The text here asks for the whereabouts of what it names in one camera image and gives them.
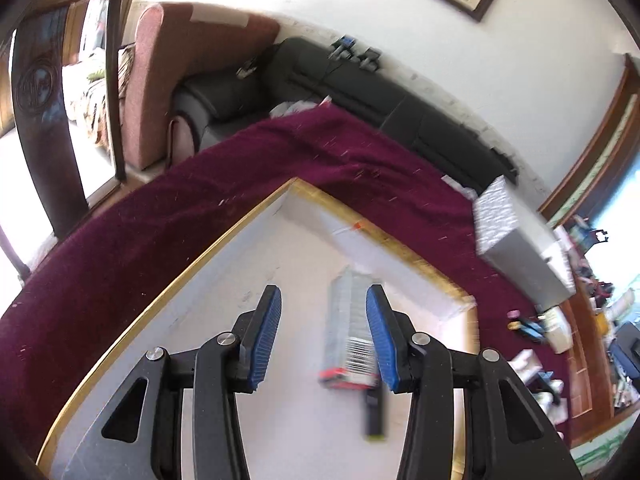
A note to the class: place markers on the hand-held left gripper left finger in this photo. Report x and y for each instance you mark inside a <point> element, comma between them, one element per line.
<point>265,340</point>

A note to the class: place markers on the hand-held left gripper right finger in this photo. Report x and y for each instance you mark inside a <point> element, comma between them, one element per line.
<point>382,345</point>

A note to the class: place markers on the black marker with beige caps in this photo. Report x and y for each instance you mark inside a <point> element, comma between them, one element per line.
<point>374,415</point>

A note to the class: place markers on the white tray with gold rim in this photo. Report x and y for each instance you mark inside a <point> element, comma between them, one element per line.
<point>280,260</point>

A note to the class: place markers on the grey tube package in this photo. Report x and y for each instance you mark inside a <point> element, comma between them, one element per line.
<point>350,320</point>

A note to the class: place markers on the black marker with yellow cap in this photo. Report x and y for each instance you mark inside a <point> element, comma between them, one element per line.
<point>525,330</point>

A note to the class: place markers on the grey rectangular box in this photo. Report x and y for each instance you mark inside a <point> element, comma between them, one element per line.
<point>520,260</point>

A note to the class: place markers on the dark red tablecloth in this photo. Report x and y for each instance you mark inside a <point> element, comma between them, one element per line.
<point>150,220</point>

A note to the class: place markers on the small white box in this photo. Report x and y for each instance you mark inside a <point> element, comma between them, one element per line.
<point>559,330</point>

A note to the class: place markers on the wooden sideboard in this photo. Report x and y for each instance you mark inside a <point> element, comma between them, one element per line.
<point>580,360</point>

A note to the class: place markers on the assorted small sideboard items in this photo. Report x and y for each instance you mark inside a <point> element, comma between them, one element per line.
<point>610,305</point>

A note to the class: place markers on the white plastic bag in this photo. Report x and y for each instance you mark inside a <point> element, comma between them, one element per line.
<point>295,107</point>

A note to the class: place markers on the black sofa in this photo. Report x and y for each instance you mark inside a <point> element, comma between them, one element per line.
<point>350,95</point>

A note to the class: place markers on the pink armchair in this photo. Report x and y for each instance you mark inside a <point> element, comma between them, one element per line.
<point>160,85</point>

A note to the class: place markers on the black and blue gadget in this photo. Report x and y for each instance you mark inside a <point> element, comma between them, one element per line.
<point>344,47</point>
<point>370,59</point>

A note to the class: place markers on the patterned bedding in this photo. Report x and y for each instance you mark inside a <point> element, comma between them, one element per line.
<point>95,95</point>

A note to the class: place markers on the dark wooden chair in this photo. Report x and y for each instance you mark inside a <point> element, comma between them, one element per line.
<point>45,125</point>

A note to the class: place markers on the wooden door frame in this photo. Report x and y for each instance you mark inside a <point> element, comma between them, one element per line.
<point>595,145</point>

